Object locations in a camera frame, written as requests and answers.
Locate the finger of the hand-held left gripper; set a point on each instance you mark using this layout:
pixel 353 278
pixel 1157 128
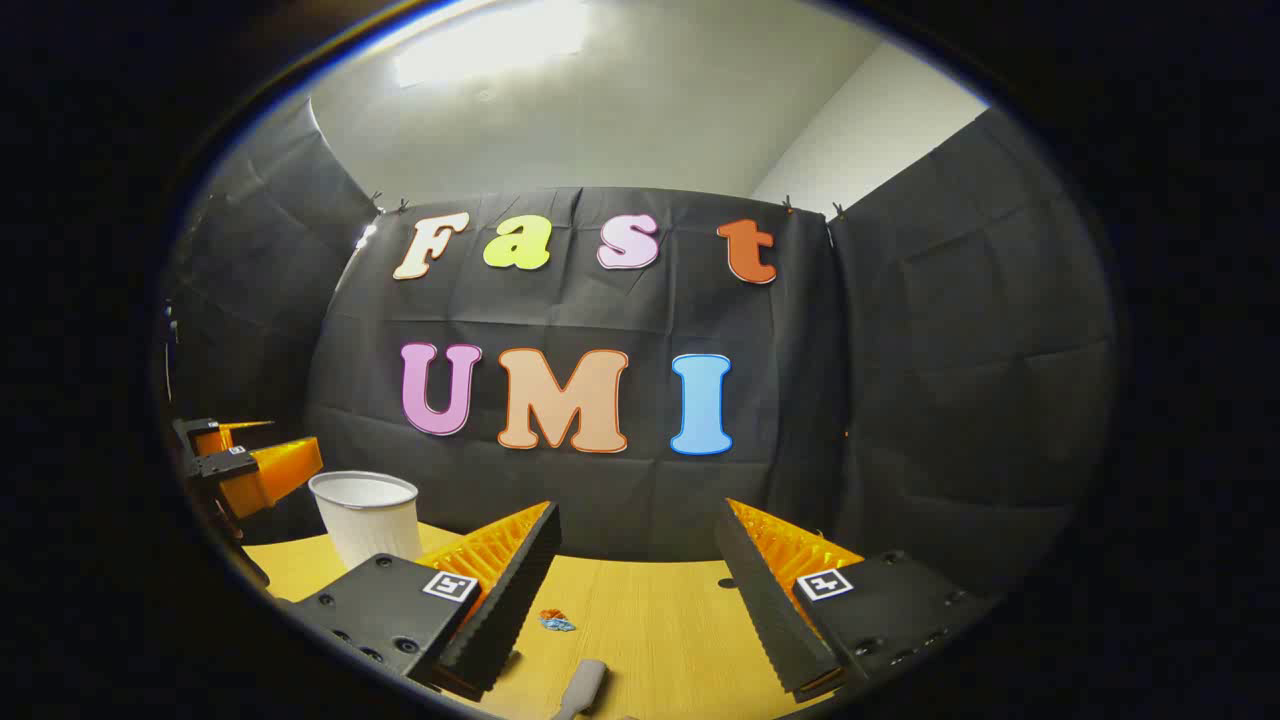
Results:
pixel 265 475
pixel 205 440

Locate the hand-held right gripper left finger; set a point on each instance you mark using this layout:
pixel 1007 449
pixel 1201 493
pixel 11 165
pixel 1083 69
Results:
pixel 505 610

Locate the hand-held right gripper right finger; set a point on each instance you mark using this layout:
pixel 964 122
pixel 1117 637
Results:
pixel 770 610

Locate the blue wrapper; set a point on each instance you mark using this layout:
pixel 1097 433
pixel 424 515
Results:
pixel 560 625

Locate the small grey broom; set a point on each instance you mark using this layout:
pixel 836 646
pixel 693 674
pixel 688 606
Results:
pixel 585 685

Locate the white ribbed garbage bin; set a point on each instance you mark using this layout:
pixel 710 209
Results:
pixel 370 525

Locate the wooden desktop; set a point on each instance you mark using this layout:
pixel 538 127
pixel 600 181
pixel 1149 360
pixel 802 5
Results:
pixel 650 620

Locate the black backdrop cloth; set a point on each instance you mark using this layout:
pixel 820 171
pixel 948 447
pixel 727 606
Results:
pixel 600 300

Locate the ceiling light panel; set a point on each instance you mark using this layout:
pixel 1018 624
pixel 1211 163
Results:
pixel 490 45

